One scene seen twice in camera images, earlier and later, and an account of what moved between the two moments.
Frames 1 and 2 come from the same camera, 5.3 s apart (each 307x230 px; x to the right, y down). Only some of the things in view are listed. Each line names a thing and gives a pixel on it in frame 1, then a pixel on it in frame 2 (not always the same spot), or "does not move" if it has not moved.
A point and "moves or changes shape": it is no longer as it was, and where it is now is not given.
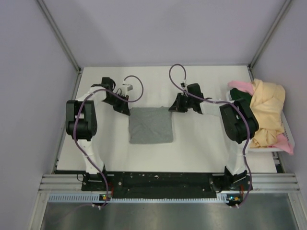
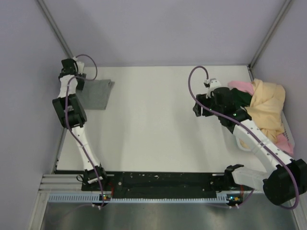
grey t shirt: x=150 y=125 moves or changes shape
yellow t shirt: x=268 y=100 does not move
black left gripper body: x=114 y=100 -> x=80 y=83
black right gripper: x=177 y=107 -> x=203 y=99
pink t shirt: x=284 y=145 does not move
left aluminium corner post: x=52 y=23 does not move
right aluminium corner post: x=250 y=65 does not move
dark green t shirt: x=244 y=98 does not move
